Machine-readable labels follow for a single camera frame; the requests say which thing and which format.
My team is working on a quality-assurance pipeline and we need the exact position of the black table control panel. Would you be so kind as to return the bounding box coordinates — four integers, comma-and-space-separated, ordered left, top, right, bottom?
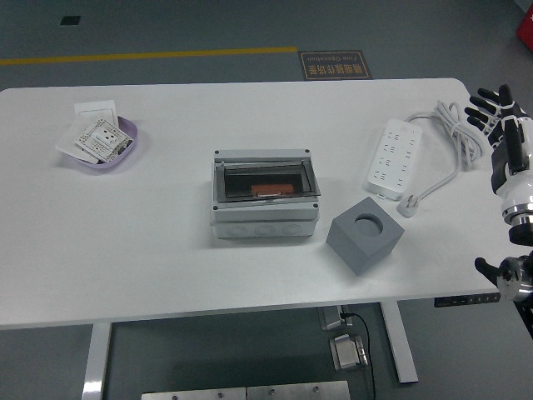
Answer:
434, 292, 502, 308

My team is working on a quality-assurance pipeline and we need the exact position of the red object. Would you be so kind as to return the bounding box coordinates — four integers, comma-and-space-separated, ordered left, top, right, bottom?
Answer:
515, 7, 533, 45

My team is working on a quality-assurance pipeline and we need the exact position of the grey junction box with lid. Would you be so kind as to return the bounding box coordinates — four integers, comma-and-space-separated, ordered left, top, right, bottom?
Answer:
210, 148, 321, 239

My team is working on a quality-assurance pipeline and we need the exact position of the white power strip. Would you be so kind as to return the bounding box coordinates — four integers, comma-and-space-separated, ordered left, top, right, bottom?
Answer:
362, 117, 424, 202

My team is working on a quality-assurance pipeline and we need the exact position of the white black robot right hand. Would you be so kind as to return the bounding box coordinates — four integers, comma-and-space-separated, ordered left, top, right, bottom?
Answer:
464, 84, 533, 209

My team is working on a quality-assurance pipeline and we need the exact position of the orange cylinder object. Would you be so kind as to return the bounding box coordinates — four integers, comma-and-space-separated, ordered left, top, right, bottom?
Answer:
251, 182, 295, 198

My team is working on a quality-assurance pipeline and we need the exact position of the purple plastic tray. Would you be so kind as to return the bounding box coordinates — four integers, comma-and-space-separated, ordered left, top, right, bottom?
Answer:
62, 115, 139, 171

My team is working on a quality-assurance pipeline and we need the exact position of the grey cube holder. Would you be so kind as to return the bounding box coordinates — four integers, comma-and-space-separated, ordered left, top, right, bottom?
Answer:
326, 197, 406, 277

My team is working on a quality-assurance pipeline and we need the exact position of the black cable under table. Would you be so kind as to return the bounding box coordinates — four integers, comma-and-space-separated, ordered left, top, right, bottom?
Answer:
341, 312, 376, 400

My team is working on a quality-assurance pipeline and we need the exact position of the yellow floor tape line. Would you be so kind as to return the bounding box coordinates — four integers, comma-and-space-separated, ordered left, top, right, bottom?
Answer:
0, 46, 298, 67

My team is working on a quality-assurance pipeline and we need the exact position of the white socket panel printed wrap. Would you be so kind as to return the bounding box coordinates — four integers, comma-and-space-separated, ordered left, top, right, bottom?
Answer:
74, 118, 135, 164

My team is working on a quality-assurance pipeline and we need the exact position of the grey under-table control box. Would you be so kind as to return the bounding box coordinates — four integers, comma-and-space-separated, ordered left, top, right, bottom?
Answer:
318, 306, 354, 332

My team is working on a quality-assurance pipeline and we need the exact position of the silver metal box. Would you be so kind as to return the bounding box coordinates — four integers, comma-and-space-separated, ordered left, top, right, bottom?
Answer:
329, 332, 370, 372

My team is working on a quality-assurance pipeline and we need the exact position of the plain white flat panel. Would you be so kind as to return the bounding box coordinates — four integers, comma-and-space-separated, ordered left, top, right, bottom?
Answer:
55, 120, 99, 164

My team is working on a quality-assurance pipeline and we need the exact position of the black orange floor sign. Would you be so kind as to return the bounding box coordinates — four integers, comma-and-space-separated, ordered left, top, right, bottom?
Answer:
297, 50, 371, 81

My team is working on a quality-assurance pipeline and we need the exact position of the white table leg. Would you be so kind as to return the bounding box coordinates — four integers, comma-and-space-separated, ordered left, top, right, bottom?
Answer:
82, 321, 112, 400
379, 300, 419, 384

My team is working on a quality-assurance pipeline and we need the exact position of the grey metal plate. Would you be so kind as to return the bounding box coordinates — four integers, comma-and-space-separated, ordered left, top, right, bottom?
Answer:
247, 380, 351, 400
141, 387, 247, 400

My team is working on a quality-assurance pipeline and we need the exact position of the white wall switch plate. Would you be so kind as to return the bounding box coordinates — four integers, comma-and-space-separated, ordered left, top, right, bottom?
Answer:
74, 99, 119, 126

